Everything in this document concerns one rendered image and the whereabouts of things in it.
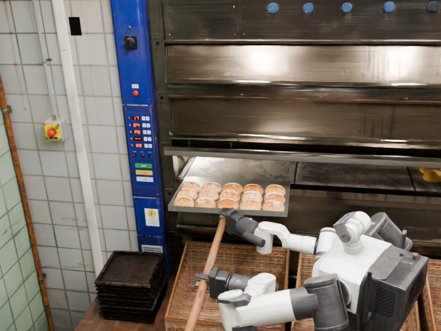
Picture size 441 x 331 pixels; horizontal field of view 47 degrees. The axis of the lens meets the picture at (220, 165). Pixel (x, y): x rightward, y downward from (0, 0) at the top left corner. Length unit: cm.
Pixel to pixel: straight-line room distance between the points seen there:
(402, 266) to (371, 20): 111
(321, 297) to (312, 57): 119
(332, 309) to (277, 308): 15
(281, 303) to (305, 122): 111
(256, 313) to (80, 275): 182
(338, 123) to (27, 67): 154
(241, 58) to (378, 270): 119
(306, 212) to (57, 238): 144
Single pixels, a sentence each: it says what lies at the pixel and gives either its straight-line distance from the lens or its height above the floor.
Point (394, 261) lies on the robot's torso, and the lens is 166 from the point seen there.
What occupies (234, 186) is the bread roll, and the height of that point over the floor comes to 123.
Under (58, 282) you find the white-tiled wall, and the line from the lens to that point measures 329.
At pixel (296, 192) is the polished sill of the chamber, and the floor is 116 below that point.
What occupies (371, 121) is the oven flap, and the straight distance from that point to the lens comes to 241.
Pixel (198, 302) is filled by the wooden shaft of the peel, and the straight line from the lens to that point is 178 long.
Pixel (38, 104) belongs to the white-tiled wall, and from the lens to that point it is 278.
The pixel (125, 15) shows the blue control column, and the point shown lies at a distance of 243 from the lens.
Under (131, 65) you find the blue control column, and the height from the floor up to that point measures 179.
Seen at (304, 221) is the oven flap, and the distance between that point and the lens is 262.
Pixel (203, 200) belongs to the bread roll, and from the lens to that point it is 234.
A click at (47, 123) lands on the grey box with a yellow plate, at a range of 270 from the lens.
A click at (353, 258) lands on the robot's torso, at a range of 165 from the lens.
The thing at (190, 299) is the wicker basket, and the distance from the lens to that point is 277.
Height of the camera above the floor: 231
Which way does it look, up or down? 24 degrees down
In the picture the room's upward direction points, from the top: 2 degrees counter-clockwise
